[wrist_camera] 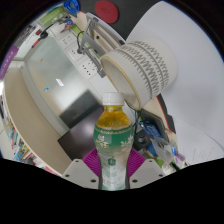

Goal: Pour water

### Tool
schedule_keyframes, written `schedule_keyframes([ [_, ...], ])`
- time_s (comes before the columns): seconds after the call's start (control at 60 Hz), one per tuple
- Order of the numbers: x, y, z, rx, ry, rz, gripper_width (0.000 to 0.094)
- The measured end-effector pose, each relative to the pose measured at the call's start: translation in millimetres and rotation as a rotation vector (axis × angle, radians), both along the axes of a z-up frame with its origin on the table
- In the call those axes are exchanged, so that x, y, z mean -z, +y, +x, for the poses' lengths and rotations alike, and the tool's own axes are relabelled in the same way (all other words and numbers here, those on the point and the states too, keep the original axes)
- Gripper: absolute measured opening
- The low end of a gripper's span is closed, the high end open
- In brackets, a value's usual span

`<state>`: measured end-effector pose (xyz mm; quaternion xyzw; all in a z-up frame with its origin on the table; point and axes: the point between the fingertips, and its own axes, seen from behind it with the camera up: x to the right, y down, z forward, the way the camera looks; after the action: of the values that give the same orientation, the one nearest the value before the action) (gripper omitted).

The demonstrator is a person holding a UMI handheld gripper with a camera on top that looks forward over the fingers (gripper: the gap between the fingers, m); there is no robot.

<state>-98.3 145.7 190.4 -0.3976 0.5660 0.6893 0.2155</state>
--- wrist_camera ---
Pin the green-labelled clear drink bottle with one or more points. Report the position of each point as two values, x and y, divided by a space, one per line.
113 140

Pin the grey metal laptop stand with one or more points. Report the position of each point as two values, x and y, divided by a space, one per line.
89 41

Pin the white patterned paper cup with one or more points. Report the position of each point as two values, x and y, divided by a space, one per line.
150 66

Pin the black desk mat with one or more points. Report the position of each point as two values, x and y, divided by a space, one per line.
133 13

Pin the white wall socket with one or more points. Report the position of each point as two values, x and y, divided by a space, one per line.
90 68
67 39
76 52

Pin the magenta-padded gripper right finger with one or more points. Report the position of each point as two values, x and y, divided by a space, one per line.
147 171

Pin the flat round red coaster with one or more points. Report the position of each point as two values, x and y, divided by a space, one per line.
106 11

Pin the clear plastic box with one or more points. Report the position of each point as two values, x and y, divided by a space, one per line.
164 150

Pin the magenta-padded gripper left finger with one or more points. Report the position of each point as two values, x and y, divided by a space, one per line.
79 171

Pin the printed white paper sheet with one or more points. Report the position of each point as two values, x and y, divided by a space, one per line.
200 146

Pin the small blue box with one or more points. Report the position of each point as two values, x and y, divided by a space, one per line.
152 130

